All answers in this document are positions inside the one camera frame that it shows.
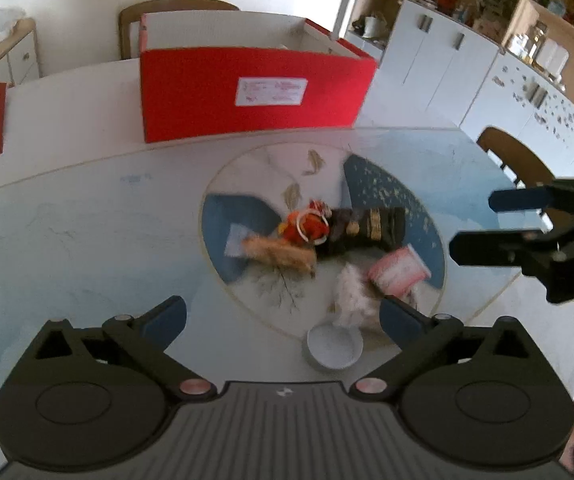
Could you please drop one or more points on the white wall cabinet unit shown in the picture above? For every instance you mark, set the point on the white wall cabinet unit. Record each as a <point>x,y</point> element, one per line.
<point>442,70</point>

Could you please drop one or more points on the white round lid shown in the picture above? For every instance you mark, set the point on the white round lid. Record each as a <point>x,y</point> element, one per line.
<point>334,350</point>

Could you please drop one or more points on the wooden dining chair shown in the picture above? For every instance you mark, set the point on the wooden dining chair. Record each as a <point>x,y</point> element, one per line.
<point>132,20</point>
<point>507,147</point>

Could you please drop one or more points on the red round charm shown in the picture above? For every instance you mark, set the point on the red round charm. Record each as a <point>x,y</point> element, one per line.
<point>302,227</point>

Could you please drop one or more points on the white canister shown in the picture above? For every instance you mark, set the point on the white canister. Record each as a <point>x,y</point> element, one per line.
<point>553,57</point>

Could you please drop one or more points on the white wooden sideboard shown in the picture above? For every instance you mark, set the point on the white wooden sideboard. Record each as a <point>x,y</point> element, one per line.
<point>22,60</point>

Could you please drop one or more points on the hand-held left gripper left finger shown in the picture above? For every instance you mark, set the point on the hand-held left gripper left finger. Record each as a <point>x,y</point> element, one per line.
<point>164,322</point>

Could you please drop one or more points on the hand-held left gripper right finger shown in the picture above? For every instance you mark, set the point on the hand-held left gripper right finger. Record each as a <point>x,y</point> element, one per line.
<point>402,321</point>

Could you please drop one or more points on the white tote bag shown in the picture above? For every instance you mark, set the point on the white tote bag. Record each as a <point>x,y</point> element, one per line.
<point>374,27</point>

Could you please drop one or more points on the red cardboard box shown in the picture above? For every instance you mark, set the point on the red cardboard box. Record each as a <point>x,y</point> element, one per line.
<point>192,95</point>

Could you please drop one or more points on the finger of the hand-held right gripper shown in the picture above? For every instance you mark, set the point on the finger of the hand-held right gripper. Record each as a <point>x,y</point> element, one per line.
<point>512,200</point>
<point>487,247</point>

